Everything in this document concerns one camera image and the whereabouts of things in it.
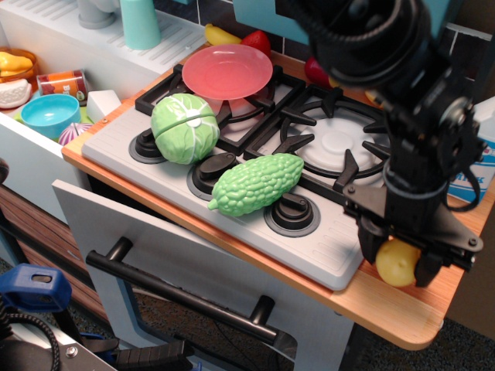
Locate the black left stove knob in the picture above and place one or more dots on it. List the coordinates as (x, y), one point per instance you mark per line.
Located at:
(143, 149)

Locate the pink plastic plate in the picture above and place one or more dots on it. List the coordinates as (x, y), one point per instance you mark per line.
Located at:
(227, 72)

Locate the red toy strawberry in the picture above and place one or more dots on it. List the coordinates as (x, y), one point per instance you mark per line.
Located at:
(258, 40)

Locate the white toy sink unit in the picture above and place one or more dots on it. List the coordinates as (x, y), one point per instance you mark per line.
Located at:
(52, 32)

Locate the black right burner grate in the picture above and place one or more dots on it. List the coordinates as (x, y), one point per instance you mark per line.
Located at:
(340, 140)

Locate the orange brown toy can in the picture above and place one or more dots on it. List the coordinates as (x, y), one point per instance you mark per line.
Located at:
(71, 82)

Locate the black oven door handle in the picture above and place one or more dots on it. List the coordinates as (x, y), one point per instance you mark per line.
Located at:
(254, 325)

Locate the mint green plastic cup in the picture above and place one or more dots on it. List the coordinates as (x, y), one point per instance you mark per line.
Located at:
(140, 24)

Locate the orange transparent bowl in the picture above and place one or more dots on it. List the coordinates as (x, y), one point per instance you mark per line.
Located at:
(29, 74)

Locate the red yellow toy apple half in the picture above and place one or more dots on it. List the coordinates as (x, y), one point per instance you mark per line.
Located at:
(315, 73)

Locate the black middle stove knob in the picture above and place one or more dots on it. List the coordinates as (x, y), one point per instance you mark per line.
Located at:
(203, 176)

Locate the teal toy range hood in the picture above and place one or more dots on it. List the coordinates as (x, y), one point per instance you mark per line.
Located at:
(270, 16)

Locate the black right stove knob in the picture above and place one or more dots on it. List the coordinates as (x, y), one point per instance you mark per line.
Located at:
(293, 215)

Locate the yellow toy banana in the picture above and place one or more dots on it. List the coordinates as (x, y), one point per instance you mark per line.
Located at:
(216, 36)

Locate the white toy fish piece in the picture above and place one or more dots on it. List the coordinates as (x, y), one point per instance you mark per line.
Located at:
(15, 93)

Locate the yellow toy corn piece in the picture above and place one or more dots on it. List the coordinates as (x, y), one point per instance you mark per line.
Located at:
(373, 98)

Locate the grey toy faucet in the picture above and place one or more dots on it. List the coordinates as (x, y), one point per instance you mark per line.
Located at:
(97, 14)

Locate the black left burner grate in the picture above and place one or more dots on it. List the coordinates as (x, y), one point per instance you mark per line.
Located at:
(240, 121)

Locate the white toy carton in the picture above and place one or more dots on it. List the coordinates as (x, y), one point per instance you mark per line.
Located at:
(101, 103)

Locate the blue plastic bowl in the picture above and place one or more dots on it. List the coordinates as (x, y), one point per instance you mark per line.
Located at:
(50, 115)

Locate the white oven door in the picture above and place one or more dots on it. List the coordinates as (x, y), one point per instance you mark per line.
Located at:
(313, 337)

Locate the blue white milk carton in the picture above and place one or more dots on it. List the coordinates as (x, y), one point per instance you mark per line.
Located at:
(484, 170)

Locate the black burner grate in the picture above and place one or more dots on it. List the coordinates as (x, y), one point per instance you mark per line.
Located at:
(340, 140)
(240, 121)

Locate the grey toy stove top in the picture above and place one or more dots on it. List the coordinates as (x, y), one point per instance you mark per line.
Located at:
(330, 255)

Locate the green toy cabbage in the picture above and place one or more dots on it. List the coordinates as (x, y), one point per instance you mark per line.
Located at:
(185, 128)

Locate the green toy bitter melon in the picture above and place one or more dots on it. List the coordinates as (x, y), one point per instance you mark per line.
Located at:
(255, 184)

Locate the yellow toy potato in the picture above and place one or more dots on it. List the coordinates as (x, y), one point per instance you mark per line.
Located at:
(396, 262)

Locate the purple toy onion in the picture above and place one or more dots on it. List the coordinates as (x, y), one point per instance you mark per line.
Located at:
(73, 131)

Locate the wooden counter top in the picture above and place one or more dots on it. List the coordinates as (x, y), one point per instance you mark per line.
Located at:
(409, 318)

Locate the yellow toy pear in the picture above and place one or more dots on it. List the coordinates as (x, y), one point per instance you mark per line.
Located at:
(12, 65)

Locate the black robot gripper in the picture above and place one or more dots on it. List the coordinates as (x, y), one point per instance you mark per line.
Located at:
(429, 146)

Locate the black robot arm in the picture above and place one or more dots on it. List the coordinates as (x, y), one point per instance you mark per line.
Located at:
(386, 47)

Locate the black stove knob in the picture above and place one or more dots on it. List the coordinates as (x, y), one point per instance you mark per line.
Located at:
(293, 215)
(143, 149)
(203, 176)

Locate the blue plastic clamp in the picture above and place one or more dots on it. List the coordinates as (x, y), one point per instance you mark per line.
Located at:
(35, 288)

